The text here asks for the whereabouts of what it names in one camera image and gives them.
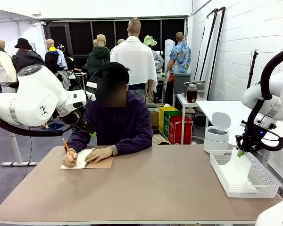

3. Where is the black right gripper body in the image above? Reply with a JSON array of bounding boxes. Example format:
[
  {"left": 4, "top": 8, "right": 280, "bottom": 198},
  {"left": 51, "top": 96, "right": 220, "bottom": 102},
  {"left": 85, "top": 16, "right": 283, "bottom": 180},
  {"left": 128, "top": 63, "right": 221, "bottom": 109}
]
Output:
[{"left": 241, "top": 131, "right": 265, "bottom": 153}]

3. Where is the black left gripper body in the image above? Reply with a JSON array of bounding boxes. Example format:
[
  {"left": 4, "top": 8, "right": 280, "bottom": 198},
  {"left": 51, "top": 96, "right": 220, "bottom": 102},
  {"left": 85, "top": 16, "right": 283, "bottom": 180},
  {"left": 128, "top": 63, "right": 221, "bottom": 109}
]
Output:
[{"left": 74, "top": 117, "right": 97, "bottom": 137}]

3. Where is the white paper sheet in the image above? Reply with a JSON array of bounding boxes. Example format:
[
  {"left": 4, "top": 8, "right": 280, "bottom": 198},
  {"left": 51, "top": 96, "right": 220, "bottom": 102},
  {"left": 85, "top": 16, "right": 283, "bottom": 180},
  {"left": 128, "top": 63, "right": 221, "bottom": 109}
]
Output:
[{"left": 223, "top": 147, "right": 252, "bottom": 186}]

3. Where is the spiral notebook brown cover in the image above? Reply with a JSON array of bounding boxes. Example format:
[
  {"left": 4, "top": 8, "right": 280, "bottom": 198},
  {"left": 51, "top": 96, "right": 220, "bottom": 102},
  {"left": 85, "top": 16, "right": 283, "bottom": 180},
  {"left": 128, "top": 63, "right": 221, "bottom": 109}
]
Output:
[{"left": 59, "top": 148, "right": 114, "bottom": 170}]

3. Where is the yellow pencil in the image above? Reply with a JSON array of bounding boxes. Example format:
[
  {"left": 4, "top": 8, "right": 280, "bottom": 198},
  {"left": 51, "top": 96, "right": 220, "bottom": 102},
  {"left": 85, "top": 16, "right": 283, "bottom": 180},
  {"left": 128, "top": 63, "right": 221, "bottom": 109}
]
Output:
[{"left": 62, "top": 137, "right": 77, "bottom": 167}]

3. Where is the person's right forearm navy sleeve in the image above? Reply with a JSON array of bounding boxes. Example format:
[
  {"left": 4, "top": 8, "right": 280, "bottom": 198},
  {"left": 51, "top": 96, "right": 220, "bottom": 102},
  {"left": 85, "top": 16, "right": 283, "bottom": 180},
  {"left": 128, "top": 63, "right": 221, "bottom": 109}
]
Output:
[{"left": 66, "top": 131, "right": 85, "bottom": 153}]

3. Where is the person's left forearm navy sleeve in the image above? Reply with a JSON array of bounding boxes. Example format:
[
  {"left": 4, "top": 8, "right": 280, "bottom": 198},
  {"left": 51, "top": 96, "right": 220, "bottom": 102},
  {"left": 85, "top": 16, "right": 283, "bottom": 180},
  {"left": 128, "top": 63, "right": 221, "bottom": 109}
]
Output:
[{"left": 111, "top": 134, "right": 153, "bottom": 156}]

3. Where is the person's left hand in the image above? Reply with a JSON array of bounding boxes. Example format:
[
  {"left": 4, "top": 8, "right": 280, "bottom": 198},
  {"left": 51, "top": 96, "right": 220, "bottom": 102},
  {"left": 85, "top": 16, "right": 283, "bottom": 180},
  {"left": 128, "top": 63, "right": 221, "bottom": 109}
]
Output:
[{"left": 84, "top": 146, "right": 114, "bottom": 164}]

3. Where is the person's right hand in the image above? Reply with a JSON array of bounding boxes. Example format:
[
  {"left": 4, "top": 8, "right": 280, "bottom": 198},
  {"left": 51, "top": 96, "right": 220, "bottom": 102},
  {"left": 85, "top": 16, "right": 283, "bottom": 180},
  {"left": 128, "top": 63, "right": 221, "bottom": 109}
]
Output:
[{"left": 62, "top": 150, "right": 79, "bottom": 169}]

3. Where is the small white lidded trash can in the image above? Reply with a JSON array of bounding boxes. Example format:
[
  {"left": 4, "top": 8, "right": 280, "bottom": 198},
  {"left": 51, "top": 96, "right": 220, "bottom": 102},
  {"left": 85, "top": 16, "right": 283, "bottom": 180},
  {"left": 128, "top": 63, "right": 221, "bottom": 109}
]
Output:
[{"left": 203, "top": 112, "right": 231, "bottom": 153}]

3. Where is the person in dark jacket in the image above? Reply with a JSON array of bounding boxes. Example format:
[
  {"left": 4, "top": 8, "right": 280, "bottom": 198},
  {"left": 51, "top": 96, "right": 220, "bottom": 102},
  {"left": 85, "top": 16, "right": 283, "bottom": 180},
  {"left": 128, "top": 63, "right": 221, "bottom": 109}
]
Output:
[{"left": 66, "top": 61, "right": 154, "bottom": 153}]

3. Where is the blue round floor base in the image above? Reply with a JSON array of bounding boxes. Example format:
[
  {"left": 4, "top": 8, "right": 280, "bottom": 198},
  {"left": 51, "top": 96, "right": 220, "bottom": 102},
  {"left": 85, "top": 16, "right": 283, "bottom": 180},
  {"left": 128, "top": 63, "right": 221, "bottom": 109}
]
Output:
[{"left": 47, "top": 122, "right": 63, "bottom": 131}]

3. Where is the large white side table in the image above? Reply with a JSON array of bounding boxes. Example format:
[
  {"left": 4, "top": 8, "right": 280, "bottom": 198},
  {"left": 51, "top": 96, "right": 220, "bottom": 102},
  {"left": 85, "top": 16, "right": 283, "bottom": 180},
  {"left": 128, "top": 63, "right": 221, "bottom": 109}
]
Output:
[{"left": 195, "top": 100, "right": 283, "bottom": 168}]

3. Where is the white perforated plastic basket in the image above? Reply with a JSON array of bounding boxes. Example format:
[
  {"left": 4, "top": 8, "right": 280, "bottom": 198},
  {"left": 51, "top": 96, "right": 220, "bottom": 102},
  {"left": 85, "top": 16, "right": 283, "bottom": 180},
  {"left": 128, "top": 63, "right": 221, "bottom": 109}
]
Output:
[{"left": 209, "top": 150, "right": 282, "bottom": 199}]

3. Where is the grey hanging garment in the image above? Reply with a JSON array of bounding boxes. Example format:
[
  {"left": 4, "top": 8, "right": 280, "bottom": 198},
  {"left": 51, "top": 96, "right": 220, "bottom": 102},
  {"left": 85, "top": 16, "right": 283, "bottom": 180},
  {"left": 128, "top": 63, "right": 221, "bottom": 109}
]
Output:
[{"left": 55, "top": 69, "right": 72, "bottom": 91}]

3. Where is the white background work table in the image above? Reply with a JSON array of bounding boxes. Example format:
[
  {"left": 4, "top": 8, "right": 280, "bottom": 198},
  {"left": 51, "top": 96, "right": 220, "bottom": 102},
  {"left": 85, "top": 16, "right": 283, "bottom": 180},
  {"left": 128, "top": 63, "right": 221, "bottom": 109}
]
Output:
[{"left": 68, "top": 72, "right": 88, "bottom": 91}]

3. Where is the brown cardboard box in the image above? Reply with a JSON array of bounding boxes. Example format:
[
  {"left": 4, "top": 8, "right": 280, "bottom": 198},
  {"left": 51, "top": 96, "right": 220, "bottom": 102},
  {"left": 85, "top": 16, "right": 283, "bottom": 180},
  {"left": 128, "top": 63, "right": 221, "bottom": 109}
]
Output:
[{"left": 148, "top": 110, "right": 160, "bottom": 129}]

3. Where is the black cap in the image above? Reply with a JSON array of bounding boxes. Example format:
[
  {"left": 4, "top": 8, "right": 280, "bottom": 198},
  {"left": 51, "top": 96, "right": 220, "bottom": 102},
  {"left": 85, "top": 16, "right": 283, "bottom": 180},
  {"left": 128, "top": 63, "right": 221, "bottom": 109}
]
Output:
[{"left": 95, "top": 61, "right": 130, "bottom": 82}]

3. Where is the background person in black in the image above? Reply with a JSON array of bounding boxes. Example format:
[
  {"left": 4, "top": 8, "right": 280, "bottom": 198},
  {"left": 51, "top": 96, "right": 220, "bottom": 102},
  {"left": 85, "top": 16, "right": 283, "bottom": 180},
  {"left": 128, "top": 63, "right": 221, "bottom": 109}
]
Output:
[{"left": 61, "top": 43, "right": 83, "bottom": 73}]

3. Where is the mannequin in dark green hoodie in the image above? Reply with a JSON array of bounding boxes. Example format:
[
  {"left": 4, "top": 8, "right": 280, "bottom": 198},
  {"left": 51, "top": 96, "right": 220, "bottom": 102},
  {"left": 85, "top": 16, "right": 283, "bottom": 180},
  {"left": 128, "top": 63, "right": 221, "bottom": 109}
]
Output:
[{"left": 86, "top": 34, "right": 111, "bottom": 83}]

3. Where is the black tripod stand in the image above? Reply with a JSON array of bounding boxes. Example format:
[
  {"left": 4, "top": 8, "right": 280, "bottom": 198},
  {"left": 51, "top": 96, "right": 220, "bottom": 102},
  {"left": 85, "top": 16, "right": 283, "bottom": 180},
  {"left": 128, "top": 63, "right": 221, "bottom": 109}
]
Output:
[{"left": 246, "top": 48, "right": 260, "bottom": 89}]

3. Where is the yellow green shopping bag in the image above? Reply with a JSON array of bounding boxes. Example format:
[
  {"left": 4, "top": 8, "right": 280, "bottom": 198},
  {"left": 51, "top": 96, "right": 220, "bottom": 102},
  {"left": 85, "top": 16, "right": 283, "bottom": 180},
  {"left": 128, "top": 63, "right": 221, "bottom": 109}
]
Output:
[{"left": 158, "top": 106, "right": 183, "bottom": 139}]

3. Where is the glass jar dark liquid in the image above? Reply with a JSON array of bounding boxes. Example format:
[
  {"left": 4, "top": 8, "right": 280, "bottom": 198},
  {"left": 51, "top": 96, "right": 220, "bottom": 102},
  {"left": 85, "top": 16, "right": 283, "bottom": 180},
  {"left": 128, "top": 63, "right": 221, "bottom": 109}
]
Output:
[{"left": 186, "top": 84, "right": 198, "bottom": 104}]

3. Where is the small white side table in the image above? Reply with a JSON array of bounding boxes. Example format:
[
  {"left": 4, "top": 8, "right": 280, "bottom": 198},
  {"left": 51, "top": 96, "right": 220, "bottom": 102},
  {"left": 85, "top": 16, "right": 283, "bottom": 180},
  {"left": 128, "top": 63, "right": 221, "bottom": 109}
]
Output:
[{"left": 175, "top": 93, "right": 198, "bottom": 145}]

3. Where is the mannequin with yellow scarf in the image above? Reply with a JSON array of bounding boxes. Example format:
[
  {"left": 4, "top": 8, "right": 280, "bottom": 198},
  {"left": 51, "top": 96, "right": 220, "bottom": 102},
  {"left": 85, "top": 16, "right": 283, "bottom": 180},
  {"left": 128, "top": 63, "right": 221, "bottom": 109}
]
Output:
[{"left": 44, "top": 39, "right": 69, "bottom": 71}]

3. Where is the grey metal utensil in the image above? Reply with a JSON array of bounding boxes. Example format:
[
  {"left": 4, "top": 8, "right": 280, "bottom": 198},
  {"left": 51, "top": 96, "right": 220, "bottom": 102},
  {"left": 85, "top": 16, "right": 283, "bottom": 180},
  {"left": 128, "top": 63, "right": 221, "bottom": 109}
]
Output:
[{"left": 183, "top": 80, "right": 206, "bottom": 87}]

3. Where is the mannequin with white cape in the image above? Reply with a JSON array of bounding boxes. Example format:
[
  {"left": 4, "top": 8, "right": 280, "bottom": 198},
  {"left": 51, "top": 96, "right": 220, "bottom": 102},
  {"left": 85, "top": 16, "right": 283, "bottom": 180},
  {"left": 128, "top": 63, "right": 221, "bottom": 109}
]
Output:
[{"left": 110, "top": 16, "right": 158, "bottom": 104}]

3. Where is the grey storage bin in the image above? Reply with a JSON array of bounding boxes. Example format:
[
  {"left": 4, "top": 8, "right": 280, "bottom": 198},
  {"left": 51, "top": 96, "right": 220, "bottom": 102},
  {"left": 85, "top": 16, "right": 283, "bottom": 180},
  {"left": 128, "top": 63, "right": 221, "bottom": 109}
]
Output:
[{"left": 173, "top": 73, "right": 192, "bottom": 95}]

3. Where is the mannequin with black bucket hat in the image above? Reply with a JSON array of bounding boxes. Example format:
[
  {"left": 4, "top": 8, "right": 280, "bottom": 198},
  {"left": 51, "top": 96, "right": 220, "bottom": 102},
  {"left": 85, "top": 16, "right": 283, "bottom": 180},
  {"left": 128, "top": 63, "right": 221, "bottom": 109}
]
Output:
[{"left": 12, "top": 38, "right": 47, "bottom": 73}]

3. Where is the black-framed white panel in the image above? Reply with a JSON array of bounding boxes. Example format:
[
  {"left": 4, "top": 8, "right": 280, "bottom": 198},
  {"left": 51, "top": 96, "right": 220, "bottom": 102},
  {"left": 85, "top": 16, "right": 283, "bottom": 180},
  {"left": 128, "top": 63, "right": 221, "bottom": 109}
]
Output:
[
  {"left": 204, "top": 6, "right": 226, "bottom": 99},
  {"left": 194, "top": 8, "right": 219, "bottom": 82}
]

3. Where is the mannequin in cream coat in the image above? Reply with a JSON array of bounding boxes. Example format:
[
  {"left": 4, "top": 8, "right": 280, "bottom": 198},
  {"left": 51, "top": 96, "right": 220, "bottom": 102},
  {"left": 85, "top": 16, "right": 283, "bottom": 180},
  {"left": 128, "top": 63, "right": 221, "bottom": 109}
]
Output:
[{"left": 0, "top": 39, "right": 17, "bottom": 93}]

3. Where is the mannequin with lime green hat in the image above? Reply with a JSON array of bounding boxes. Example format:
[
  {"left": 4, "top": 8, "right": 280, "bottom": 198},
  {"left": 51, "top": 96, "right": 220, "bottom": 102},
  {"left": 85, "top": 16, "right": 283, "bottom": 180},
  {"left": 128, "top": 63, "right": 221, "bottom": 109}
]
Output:
[{"left": 143, "top": 35, "right": 165, "bottom": 71}]

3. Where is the black hose of left arm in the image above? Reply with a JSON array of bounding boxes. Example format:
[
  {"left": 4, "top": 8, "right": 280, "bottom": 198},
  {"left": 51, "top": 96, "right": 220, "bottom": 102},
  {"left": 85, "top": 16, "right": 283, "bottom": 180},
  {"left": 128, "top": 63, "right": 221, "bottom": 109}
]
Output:
[{"left": 0, "top": 110, "right": 85, "bottom": 137}]

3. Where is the black hose of arm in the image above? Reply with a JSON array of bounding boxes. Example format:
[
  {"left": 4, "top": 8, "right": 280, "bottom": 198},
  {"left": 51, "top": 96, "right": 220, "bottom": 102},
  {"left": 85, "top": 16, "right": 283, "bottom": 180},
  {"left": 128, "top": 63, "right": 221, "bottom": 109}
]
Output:
[
  {"left": 235, "top": 47, "right": 283, "bottom": 152},
  {"left": 0, "top": 110, "right": 85, "bottom": 137}
]

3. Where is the thin black hanging cable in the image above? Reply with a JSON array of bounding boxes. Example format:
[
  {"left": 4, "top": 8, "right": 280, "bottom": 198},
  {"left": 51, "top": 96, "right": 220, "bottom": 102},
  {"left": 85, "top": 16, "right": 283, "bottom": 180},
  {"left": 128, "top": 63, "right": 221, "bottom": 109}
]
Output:
[{"left": 23, "top": 135, "right": 33, "bottom": 179}]

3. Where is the black hose of right arm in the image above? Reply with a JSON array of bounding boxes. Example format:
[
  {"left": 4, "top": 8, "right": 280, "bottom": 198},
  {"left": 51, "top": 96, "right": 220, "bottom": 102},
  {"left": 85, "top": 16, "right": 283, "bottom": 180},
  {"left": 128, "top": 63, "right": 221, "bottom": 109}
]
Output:
[{"left": 235, "top": 47, "right": 283, "bottom": 152}]

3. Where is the white desk leg frame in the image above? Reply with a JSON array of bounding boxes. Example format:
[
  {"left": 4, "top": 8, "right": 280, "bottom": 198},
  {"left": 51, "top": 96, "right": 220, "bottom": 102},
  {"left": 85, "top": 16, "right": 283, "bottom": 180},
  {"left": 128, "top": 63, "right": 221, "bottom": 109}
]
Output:
[{"left": 1, "top": 131, "right": 40, "bottom": 167}]

